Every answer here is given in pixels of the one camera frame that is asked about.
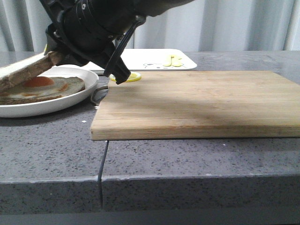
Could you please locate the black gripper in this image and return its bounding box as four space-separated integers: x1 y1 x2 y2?
39 0 147 85

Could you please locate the white round plate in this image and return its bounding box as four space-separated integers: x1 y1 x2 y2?
0 67 99 118

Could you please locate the white bread slice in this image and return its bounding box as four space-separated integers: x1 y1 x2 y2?
0 51 65 92

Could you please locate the bottom bread slice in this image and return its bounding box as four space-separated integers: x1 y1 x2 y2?
0 77 85 105

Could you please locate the white bear tray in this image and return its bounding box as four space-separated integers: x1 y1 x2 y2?
52 48 197 75

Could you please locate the lemon slice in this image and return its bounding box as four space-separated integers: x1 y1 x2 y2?
109 72 142 83

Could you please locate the fried egg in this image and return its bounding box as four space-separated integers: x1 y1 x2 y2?
0 76 68 99

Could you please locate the yellow plastic fork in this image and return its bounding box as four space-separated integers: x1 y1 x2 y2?
163 54 174 67

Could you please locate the yellow plastic knife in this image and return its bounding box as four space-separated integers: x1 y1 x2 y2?
171 55 182 67

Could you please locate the grey curtain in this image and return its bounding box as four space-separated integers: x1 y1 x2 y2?
0 0 300 52

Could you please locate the wooden cutting board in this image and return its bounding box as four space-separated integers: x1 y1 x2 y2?
90 71 300 141

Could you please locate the metal board handle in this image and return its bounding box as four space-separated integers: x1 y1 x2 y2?
90 84 108 109

